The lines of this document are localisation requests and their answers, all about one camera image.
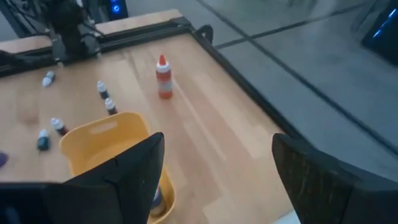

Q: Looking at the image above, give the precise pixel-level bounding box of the dark device with blue light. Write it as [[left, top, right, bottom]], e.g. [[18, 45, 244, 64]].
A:
[[360, 0, 398, 66]]

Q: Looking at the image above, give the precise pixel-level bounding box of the small dark green dropper bottle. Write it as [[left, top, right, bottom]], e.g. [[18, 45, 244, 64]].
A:
[[42, 70, 56, 88]]

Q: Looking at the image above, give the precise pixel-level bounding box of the large pink-red food coloring bottle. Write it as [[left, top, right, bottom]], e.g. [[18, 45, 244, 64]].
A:
[[150, 185, 168, 218]]

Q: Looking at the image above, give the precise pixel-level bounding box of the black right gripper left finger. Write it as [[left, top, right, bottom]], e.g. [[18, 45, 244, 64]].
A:
[[67, 133, 165, 224]]

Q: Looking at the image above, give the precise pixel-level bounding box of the small red dropper bottle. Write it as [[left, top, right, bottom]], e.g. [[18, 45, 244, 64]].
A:
[[50, 117, 69, 137]]

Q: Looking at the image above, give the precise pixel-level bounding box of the yellow plastic bin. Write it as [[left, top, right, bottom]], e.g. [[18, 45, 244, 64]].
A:
[[59, 111, 177, 224]]

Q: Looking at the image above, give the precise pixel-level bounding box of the black corner bracket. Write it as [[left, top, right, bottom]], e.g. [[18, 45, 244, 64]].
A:
[[195, 24, 215, 44]]

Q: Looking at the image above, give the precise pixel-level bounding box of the small black dropper bottle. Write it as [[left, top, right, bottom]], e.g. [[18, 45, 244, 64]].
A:
[[104, 97, 118, 116]]

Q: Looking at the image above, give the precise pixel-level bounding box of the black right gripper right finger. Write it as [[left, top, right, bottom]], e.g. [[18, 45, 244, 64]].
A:
[[272, 133, 361, 224]]

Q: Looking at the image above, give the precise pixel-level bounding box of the small teal white-label dropper bottle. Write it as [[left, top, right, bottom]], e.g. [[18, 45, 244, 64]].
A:
[[36, 129, 50, 152]]

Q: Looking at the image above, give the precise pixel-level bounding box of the black computer tower blue light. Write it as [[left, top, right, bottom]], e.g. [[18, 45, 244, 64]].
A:
[[107, 0, 129, 21]]

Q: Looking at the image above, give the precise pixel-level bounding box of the large red-orange food coloring bottle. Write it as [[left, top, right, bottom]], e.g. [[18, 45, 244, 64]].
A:
[[155, 54, 174, 100]]

